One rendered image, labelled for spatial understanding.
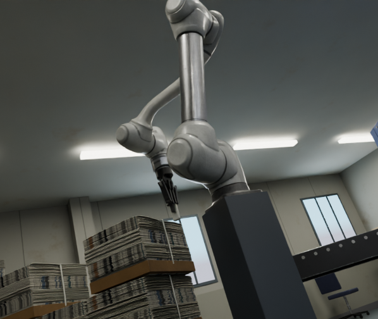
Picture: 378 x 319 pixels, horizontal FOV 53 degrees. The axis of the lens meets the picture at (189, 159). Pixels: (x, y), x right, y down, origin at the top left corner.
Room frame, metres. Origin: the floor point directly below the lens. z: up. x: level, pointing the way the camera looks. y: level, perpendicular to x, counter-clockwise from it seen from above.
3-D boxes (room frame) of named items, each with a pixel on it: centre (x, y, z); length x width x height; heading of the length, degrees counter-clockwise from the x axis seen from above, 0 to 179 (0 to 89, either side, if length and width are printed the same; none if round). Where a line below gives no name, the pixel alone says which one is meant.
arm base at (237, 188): (1.47, -0.13, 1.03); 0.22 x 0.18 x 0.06; 121
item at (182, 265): (1.74, 0.28, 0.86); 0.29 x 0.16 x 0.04; 69
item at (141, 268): (1.53, 0.36, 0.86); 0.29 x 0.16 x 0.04; 69
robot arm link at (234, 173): (1.45, -0.11, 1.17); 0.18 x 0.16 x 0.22; 152
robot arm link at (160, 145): (1.54, 0.13, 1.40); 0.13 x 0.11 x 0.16; 152
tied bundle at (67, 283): (1.84, 0.88, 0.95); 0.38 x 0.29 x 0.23; 160
